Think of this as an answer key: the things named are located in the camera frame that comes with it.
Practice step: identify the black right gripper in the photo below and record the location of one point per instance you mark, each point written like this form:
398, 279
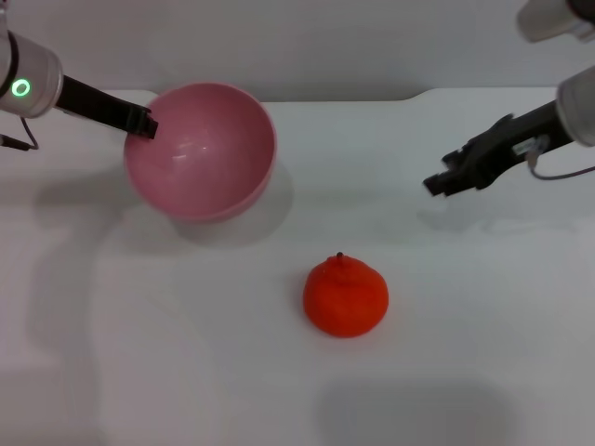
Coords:
506, 148

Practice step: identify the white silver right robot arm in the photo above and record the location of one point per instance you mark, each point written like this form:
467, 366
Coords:
578, 107

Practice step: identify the orange toy fruit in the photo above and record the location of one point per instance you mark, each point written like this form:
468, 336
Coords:
346, 297

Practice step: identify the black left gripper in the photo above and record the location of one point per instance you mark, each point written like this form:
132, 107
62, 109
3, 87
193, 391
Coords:
95, 107

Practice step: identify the pink plastic bowl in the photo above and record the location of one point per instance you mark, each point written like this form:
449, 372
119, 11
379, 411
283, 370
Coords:
204, 153

